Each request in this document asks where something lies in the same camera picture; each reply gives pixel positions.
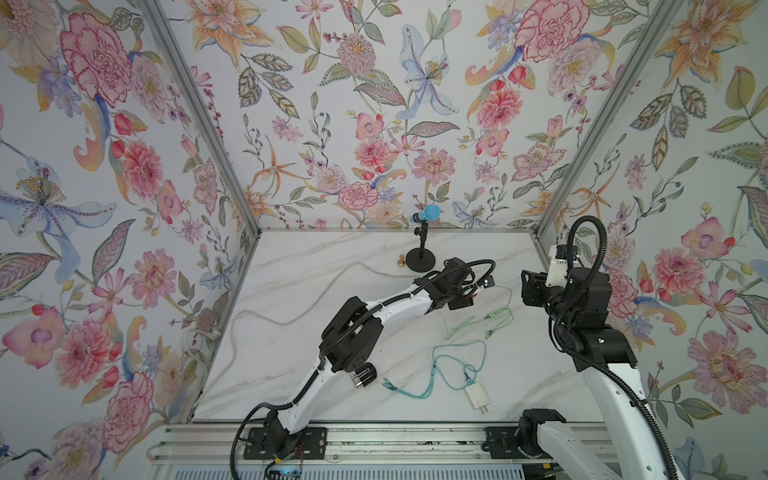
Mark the light green charging cable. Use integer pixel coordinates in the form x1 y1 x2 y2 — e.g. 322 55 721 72
436 284 516 342

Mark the white wall plug adapter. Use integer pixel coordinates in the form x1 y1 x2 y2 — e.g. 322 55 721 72
463 382 491 414

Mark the teal charging cable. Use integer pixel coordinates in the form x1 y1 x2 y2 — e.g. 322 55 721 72
382 339 488 401

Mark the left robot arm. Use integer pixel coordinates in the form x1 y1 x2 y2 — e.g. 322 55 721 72
230 258 496 462

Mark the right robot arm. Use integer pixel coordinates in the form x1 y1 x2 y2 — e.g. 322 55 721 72
516 215 683 479

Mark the black microphone stand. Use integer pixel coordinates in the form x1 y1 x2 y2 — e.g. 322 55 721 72
405 221 436 273

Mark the blue microphone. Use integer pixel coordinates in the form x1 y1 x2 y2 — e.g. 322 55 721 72
411 204 442 224

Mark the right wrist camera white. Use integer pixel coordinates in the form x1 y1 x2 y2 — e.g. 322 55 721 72
545 244 569 288

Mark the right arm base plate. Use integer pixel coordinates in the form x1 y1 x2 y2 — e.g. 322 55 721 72
482 426 543 460

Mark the white power strip cord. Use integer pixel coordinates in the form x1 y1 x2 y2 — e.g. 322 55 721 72
203 260 421 385

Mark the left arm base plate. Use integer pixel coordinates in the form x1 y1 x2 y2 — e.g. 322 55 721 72
241 427 328 461

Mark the aluminium frame rail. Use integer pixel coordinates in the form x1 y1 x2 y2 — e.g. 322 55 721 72
146 422 661 468

